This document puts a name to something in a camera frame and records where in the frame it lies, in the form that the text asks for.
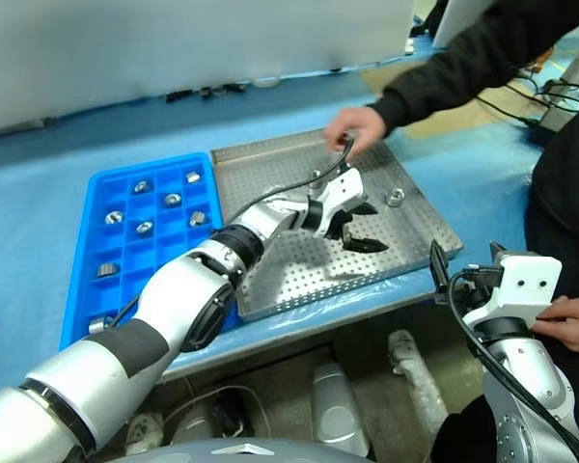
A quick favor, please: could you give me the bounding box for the thin white cable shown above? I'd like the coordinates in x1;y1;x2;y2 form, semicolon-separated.
158;375;271;435

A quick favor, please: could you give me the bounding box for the blue compartment tray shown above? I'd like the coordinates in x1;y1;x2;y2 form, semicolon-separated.
58;151;240;352

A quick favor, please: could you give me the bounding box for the white panel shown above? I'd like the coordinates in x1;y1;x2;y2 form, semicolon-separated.
431;0;506;49

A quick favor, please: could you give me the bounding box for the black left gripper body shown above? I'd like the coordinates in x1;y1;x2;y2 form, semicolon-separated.
326;204;364;243

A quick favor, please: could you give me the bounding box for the perforated metal tray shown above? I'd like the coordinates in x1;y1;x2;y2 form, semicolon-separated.
210;125;465;323

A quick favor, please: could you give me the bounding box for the person's left hand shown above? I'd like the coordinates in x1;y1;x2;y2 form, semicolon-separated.
530;294;579;353

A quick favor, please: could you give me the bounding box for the white backdrop board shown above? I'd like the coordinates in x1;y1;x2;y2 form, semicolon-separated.
0;0;416;141

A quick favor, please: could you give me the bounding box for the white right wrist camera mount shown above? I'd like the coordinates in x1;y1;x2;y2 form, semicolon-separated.
462;254;564;334

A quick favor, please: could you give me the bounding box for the person's black jacket torso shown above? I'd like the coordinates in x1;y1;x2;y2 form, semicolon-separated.
524;110;579;411

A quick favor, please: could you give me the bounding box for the brown cardboard sheet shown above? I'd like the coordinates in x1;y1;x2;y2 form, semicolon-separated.
361;62;546;141

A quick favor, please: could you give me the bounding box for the person's right hand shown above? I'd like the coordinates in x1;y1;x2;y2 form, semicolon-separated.
323;105;388;158

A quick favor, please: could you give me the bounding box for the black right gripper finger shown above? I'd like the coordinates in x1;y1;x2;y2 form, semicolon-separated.
489;240;510;266
428;238;451;306

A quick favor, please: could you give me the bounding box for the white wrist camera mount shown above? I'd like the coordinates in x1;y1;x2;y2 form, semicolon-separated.
312;166;371;240
462;254;564;334

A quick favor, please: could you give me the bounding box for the grey rounded leg cover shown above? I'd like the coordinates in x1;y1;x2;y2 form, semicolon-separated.
311;361;371;457
171;409;223;445

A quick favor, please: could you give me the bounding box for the white wrapped tube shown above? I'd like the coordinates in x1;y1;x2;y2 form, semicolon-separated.
124;412;165;457
387;329;450;435

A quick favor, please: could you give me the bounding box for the grey robot torso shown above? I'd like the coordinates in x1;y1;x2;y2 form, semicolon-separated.
96;436;382;463

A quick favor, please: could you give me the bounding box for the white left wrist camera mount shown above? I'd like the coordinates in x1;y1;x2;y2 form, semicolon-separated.
312;166;371;240

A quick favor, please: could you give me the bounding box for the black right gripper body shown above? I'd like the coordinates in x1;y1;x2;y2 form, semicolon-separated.
455;262;504;311

